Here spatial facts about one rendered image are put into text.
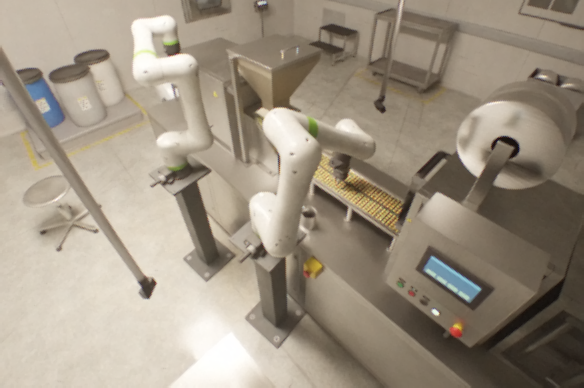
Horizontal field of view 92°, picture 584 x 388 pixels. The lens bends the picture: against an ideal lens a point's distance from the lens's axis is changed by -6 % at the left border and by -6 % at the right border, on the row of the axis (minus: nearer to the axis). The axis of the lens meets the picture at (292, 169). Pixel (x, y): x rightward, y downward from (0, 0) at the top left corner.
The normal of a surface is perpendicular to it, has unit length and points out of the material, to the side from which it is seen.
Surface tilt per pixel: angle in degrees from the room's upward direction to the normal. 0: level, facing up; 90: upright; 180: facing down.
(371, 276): 0
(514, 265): 0
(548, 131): 90
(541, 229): 0
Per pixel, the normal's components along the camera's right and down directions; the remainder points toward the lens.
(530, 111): -0.72, 0.47
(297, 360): 0.00, -0.74
